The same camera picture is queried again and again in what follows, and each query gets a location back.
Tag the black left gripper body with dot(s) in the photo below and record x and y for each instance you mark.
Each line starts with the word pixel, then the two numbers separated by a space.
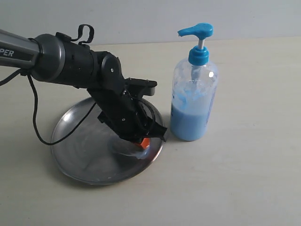
pixel 126 116

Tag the blue soap smear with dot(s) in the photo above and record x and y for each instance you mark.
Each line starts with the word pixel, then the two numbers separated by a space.
pixel 128 149

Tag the blue pump soap bottle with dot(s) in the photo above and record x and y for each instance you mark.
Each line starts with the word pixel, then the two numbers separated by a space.
pixel 194 85

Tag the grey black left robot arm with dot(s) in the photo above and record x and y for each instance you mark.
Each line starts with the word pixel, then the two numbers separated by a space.
pixel 61 59

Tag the round steel plate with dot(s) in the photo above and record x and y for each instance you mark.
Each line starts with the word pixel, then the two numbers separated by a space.
pixel 84 155

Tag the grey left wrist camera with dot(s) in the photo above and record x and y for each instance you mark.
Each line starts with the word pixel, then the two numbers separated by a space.
pixel 139 87

